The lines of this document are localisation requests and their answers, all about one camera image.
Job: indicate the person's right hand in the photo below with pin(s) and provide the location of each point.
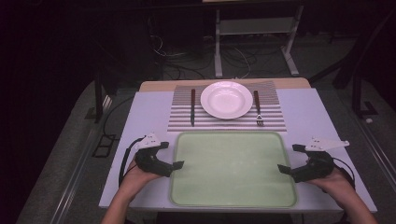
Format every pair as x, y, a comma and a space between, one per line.
333, 183

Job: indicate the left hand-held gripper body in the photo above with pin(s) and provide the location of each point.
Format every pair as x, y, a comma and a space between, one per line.
146, 158

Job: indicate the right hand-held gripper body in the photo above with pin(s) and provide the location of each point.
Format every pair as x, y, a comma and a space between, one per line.
320, 161

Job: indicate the green plastic tray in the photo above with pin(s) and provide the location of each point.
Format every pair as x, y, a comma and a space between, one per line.
232, 169

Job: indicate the white metal table frame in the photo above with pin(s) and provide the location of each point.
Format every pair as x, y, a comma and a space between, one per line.
255, 26

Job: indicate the black metal stand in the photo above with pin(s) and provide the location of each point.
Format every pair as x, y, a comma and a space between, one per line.
358, 93

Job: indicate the white round plate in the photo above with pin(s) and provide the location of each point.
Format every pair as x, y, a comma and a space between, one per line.
226, 100

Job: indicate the aluminium floor rail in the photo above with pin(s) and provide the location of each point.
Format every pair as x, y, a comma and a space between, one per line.
378, 155
73, 183

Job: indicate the striped placemat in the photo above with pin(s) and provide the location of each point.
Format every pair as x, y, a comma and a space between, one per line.
186, 123

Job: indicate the black floor bracket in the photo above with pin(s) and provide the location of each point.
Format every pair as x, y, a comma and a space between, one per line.
104, 145

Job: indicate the person's left hand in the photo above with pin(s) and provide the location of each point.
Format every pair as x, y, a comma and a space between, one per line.
137, 179

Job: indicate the small white floor object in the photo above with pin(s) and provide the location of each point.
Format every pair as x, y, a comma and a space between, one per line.
369, 120

